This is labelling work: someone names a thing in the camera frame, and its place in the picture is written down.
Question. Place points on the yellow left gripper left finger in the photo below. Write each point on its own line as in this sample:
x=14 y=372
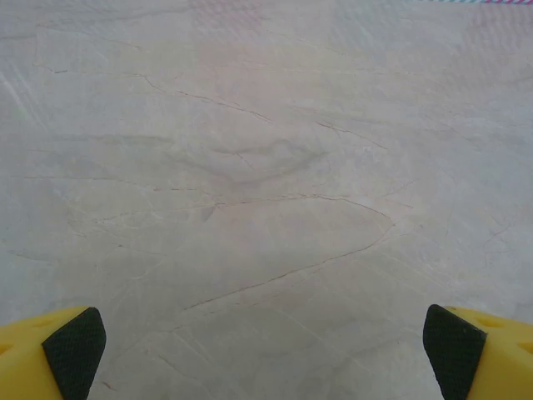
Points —
x=25 y=358

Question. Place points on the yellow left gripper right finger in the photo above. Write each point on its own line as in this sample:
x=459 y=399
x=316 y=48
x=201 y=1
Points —
x=499 y=358

